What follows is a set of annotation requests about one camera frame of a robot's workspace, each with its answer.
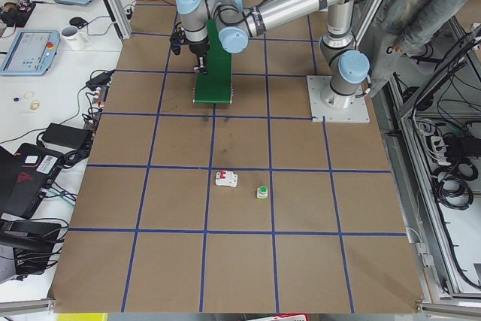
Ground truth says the blue teach pendant near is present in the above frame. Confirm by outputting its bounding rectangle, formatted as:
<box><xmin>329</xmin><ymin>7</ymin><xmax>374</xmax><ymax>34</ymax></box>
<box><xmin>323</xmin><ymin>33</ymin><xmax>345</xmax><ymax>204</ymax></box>
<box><xmin>1</xmin><ymin>30</ymin><xmax>60</xmax><ymax>76</ymax></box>

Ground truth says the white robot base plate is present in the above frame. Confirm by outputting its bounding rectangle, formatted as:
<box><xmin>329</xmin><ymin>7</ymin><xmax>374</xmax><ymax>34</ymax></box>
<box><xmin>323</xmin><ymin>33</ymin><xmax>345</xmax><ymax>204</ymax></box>
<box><xmin>307</xmin><ymin>75</ymin><xmax>370</xmax><ymax>123</ymax></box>

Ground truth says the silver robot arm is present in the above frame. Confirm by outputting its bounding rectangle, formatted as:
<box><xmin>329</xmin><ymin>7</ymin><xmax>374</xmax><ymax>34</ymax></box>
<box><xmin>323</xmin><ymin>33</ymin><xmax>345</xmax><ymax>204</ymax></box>
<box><xmin>170</xmin><ymin>0</ymin><xmax>370</xmax><ymax>110</ymax></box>

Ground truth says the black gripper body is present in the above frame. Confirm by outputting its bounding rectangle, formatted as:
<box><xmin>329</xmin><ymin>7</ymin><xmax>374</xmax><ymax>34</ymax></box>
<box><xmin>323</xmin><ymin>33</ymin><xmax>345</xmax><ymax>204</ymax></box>
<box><xmin>189</xmin><ymin>40</ymin><xmax>209</xmax><ymax>58</ymax></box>

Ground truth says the black laptop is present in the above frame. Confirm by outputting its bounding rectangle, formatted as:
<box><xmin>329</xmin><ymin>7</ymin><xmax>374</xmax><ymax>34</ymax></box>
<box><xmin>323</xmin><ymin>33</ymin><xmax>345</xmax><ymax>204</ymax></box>
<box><xmin>1</xmin><ymin>143</ymin><xmax>63</xmax><ymax>219</ymax></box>

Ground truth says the white mug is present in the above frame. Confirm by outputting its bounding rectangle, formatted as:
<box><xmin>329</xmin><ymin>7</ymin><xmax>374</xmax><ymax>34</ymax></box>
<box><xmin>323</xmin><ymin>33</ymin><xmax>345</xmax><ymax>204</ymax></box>
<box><xmin>60</xmin><ymin>26</ymin><xmax>90</xmax><ymax>51</ymax></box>

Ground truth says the person in grey clothes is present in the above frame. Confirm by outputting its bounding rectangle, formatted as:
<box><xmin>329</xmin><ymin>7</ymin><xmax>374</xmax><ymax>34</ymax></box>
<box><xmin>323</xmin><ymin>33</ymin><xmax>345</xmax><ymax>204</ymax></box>
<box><xmin>371</xmin><ymin>0</ymin><xmax>468</xmax><ymax>97</ymax></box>

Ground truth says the black computer mouse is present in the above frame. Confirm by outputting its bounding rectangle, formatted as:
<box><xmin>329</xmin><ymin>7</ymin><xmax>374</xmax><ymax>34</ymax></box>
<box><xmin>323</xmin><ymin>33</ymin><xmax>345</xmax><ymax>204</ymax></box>
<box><xmin>69</xmin><ymin>17</ymin><xmax>89</xmax><ymax>29</ymax></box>

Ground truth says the green push button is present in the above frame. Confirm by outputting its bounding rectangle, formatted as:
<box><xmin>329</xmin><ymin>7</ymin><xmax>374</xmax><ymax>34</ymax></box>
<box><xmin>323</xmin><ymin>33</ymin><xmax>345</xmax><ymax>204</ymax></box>
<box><xmin>256</xmin><ymin>185</ymin><xmax>268</xmax><ymax>199</ymax></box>

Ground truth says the green conveyor belt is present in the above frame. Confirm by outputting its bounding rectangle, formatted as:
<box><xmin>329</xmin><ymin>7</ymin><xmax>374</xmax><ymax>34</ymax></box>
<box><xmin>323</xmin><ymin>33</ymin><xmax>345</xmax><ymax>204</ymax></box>
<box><xmin>177</xmin><ymin>0</ymin><xmax>232</xmax><ymax>104</ymax></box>

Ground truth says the white red circuit breaker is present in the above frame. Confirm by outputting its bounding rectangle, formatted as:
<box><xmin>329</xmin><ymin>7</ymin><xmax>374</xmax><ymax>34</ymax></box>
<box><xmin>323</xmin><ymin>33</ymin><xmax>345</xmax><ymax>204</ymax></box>
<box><xmin>215</xmin><ymin>170</ymin><xmax>238</xmax><ymax>187</ymax></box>

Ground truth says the black power adapter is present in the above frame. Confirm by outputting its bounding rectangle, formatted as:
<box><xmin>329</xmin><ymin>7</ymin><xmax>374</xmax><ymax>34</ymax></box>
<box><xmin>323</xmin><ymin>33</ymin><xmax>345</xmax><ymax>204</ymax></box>
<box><xmin>41</xmin><ymin>123</ymin><xmax>92</xmax><ymax>149</ymax></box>

